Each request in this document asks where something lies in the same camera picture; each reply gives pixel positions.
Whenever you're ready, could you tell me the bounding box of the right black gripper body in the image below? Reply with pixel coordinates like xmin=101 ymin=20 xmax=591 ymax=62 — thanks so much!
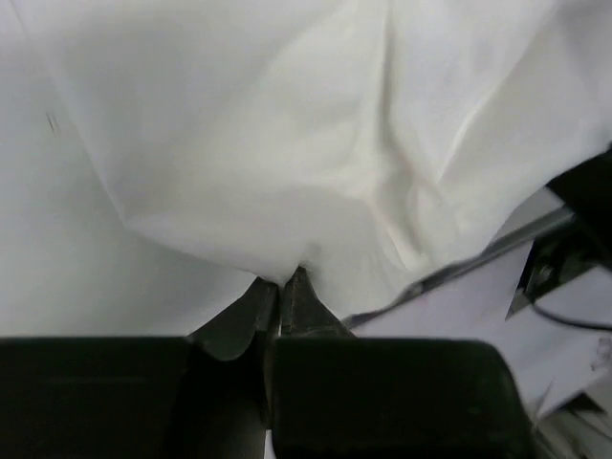
xmin=547 ymin=145 xmax=611 ymax=258

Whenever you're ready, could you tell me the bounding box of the white graphic t shirt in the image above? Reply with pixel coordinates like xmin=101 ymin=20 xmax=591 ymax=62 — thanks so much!
xmin=15 ymin=1 xmax=611 ymax=317

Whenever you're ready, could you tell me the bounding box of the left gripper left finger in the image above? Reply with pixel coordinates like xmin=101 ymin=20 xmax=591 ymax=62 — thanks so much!
xmin=188 ymin=278 xmax=277 ymax=360

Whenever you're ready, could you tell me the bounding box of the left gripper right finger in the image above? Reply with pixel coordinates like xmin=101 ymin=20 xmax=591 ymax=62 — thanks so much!
xmin=279 ymin=267 xmax=353 ymax=338

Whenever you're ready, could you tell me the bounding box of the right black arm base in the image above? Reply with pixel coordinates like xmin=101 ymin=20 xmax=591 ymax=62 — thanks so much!
xmin=505 ymin=233 xmax=611 ymax=333

